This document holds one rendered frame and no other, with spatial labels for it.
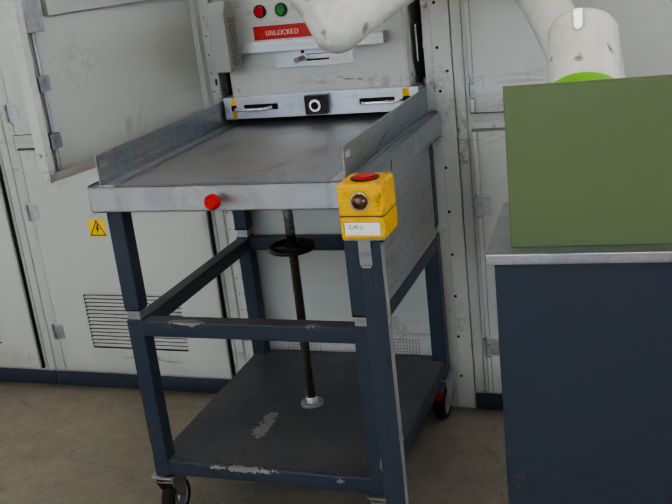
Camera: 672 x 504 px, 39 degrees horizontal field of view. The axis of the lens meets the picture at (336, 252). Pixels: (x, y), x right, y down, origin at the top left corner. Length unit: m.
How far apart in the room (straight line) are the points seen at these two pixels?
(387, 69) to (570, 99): 0.91
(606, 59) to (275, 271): 1.31
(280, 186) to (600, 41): 0.66
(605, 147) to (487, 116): 0.86
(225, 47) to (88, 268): 0.92
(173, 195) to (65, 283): 1.15
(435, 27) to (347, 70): 0.25
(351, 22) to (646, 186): 0.72
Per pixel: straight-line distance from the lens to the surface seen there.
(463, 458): 2.49
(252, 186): 1.90
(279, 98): 2.51
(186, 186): 1.96
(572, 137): 1.60
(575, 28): 1.78
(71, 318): 3.12
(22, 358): 3.31
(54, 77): 2.28
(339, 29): 1.99
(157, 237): 2.84
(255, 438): 2.33
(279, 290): 2.74
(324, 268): 2.66
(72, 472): 2.73
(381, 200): 1.56
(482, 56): 2.39
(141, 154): 2.21
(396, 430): 1.75
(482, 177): 2.45
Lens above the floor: 1.28
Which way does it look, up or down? 18 degrees down
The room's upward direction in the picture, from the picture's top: 7 degrees counter-clockwise
